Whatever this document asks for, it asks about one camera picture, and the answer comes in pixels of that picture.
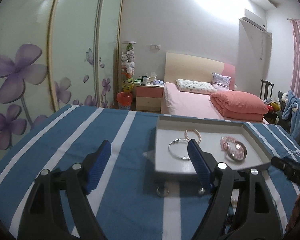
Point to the white air conditioner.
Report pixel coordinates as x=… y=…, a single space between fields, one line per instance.
x=254 y=20

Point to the white mug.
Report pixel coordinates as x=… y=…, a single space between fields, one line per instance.
x=145 y=80

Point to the black wooden chair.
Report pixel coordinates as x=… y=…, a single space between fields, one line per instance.
x=266 y=90

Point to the white wall socket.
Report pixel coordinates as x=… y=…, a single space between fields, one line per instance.
x=155 y=46

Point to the pearl earring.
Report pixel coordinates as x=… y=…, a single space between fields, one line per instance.
x=202 y=191

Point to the red waste bin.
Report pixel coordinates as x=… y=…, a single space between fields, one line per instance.
x=124 y=100

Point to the right hand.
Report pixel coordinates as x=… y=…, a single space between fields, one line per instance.
x=295 y=216

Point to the thin silver bangle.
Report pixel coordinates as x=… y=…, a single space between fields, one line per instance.
x=178 y=148

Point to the purple patterned pillow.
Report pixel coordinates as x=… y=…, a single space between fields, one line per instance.
x=220 y=82

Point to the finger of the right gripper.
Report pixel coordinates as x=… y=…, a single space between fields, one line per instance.
x=283 y=164
x=292 y=163

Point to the white patterned pillow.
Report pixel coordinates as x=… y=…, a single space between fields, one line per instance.
x=195 y=87

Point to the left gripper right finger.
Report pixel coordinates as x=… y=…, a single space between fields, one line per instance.
x=204 y=164

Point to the folded coral duvet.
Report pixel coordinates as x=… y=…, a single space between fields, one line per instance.
x=239 y=105

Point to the plush toy tower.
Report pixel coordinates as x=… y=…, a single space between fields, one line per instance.
x=127 y=66

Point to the pink bed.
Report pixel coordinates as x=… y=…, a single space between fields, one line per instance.
x=175 y=102

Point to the wide silver cuff bangle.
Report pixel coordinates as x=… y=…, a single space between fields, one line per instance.
x=239 y=153

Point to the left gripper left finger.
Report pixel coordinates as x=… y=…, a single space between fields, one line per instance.
x=95 y=165

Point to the grey jewelry tray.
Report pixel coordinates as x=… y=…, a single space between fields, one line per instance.
x=168 y=168

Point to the beige pink headboard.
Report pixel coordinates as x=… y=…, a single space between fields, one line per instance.
x=181 y=66

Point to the floral sliding wardrobe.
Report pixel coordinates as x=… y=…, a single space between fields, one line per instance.
x=52 y=53

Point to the pink beige nightstand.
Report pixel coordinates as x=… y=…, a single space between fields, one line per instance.
x=148 y=97

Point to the blue bathrobe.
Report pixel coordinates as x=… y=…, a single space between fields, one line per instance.
x=293 y=108

